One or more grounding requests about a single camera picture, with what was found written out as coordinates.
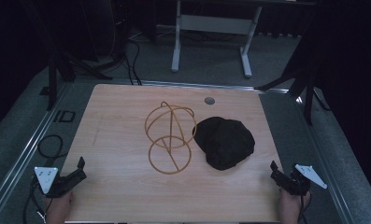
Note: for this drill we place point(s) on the person's right hand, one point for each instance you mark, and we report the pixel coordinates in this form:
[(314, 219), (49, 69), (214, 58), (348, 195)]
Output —
[(289, 208)]

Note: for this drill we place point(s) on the black floor bracket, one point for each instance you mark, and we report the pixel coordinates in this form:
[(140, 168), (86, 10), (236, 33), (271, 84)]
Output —
[(64, 116)]

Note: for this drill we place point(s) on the black metal stand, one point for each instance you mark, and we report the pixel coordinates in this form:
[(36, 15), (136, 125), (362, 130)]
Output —
[(52, 84), (308, 102)]

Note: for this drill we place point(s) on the white metal desk frame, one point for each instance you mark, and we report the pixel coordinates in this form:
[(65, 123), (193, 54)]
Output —
[(216, 24)]

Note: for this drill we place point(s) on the black hat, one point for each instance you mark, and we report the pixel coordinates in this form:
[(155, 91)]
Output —
[(225, 143)]

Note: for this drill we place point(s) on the person's left hand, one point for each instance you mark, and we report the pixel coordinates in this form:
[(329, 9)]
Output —
[(58, 209)]

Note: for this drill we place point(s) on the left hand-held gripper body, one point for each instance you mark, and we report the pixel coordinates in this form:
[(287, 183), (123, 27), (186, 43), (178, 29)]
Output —
[(46, 179)]

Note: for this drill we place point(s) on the grey round table grommet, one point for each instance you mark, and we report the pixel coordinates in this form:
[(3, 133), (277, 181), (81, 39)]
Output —
[(209, 100)]

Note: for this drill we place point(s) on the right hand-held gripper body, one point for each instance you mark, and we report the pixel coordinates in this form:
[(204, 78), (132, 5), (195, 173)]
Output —
[(298, 185)]

